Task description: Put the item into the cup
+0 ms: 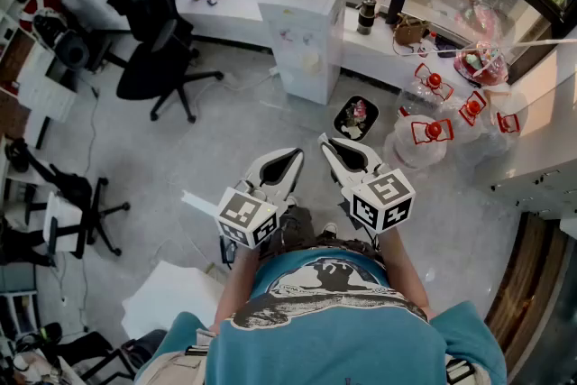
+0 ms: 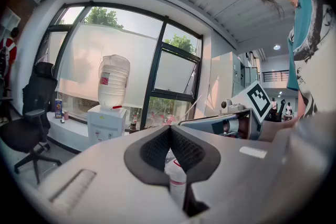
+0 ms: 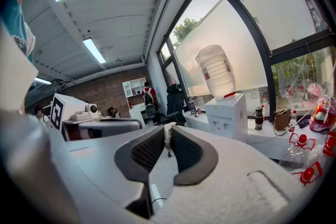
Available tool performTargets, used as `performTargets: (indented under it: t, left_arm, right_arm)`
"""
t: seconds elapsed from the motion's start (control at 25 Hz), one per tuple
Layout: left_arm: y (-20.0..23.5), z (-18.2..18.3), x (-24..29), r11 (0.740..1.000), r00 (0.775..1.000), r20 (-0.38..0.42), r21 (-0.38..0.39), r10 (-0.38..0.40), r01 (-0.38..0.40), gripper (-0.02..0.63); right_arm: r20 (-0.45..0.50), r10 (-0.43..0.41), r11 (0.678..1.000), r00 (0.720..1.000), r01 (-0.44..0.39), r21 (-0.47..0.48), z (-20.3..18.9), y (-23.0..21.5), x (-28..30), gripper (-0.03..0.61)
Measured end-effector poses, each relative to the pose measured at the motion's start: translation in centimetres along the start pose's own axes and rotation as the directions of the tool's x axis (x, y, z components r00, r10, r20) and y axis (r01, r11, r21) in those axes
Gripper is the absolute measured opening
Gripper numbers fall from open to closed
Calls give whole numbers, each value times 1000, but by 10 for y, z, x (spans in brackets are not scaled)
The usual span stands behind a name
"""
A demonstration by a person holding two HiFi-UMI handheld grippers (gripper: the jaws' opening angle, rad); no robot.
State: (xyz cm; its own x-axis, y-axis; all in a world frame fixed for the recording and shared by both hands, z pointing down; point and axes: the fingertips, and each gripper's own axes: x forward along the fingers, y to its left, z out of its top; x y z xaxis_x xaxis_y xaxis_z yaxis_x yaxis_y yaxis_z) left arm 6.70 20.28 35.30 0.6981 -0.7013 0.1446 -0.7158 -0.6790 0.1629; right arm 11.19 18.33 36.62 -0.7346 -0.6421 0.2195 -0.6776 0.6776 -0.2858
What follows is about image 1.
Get beige backpack strap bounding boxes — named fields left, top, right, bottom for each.
left=134, top=328, right=214, bottom=385
left=444, top=353, right=480, bottom=385

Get white cable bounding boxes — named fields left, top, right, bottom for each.
left=188, top=71, right=276, bottom=105

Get white floor box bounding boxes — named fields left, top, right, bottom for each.
left=121, top=260, right=226, bottom=342

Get black trash bin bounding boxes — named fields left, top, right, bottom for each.
left=332, top=95, right=380, bottom=143

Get person's right forearm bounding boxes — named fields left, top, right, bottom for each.
left=377, top=227, right=437, bottom=321

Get brown handbag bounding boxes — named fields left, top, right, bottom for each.
left=391, top=13, right=431, bottom=56

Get white water dispenser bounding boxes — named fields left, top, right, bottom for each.
left=257, top=0, right=348, bottom=106

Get black office chair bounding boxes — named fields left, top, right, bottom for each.
left=107, top=0, right=225, bottom=124

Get small white red-capped bottle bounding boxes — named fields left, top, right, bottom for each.
left=418, top=31, right=439, bottom=58

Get dark brown trousers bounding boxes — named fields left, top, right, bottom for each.
left=259, top=205, right=384, bottom=262

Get black chair with white panel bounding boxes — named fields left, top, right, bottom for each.
left=6, top=139, right=132, bottom=261

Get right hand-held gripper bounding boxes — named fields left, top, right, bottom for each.
left=317, top=133, right=416, bottom=234

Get person's left forearm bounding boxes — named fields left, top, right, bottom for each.
left=211, top=243, right=261, bottom=335

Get teal printed shirt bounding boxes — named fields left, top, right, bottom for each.
left=134, top=247, right=508, bottom=385

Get black cabled device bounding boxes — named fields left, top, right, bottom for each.
left=219, top=236, right=238, bottom=265

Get black round device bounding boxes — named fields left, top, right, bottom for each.
left=53, top=31, right=91, bottom=69

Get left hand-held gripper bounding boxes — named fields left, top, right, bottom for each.
left=215, top=147, right=306, bottom=249

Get black thermos flask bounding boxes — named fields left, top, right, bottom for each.
left=356, top=0, right=378, bottom=35

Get red white round cushion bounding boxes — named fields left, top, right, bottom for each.
left=20, top=0, right=69, bottom=35

